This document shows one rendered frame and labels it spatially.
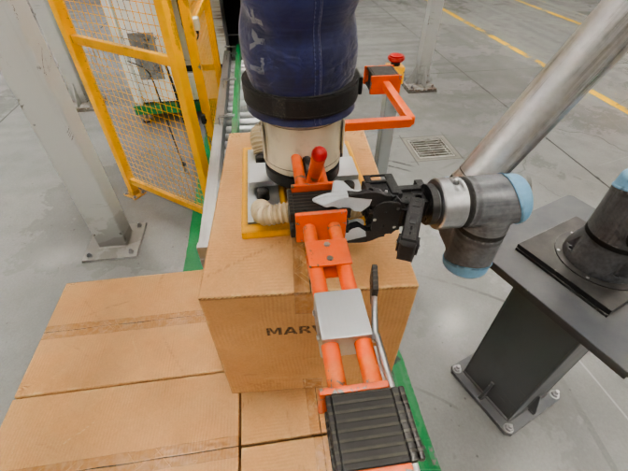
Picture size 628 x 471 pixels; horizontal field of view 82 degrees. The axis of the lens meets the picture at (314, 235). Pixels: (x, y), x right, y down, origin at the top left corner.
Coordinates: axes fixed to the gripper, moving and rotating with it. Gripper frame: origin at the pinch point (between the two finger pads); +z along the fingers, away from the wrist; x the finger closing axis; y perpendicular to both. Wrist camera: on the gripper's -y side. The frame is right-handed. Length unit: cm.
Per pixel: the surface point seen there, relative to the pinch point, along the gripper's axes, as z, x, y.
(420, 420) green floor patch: -44, -112, 4
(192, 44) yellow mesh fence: 42, -20, 176
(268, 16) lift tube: 5.7, 25.6, 18.1
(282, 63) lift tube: 4.0, 19.1, 17.4
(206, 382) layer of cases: 29, -59, 4
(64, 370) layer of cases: 69, -60, 14
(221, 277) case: 17.8, -13.2, 1.5
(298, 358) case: 4.3, -36.9, -3.8
